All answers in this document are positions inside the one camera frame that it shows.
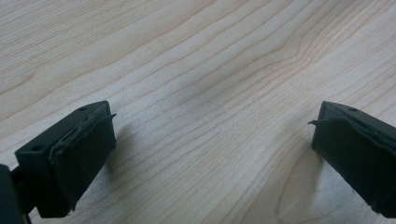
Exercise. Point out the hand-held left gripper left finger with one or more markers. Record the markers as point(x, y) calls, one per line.
point(71, 155)

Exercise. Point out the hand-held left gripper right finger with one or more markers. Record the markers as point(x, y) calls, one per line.
point(358, 152)

